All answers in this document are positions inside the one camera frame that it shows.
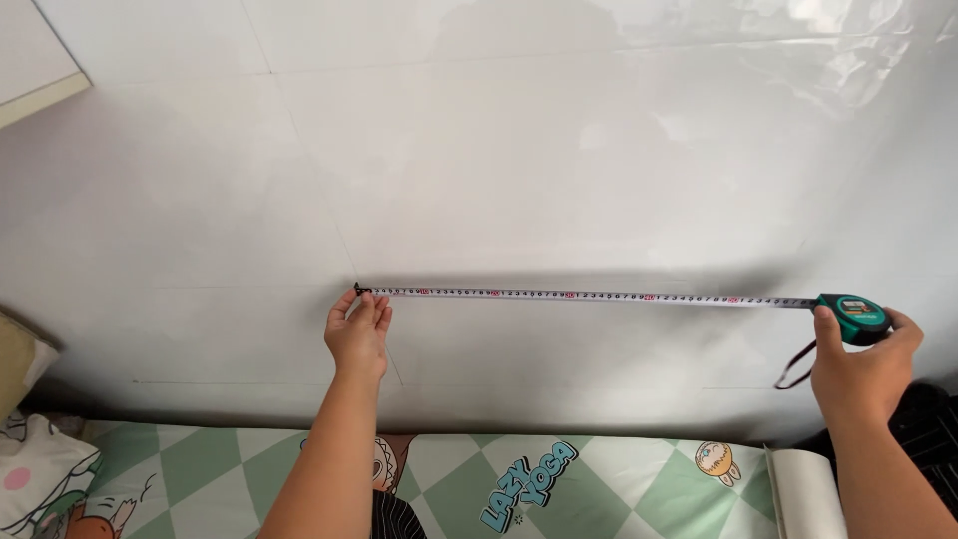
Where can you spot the person's right hand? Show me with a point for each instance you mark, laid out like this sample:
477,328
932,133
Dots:
861,378

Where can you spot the person's left hand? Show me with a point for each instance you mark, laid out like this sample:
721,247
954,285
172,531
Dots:
358,337

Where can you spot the green tape measure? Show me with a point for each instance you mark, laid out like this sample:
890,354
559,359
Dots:
853,318

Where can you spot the white paper roll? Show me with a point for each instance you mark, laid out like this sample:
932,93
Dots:
804,490

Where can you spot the green checkered bed sheet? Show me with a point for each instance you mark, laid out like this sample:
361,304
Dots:
569,486

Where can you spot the yellow cushion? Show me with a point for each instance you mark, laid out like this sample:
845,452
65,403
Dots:
19,363

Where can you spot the cartoon print pillow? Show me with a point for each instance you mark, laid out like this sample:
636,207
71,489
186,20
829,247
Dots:
45,486

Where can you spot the white window sill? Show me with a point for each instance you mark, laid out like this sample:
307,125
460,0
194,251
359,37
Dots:
34,64

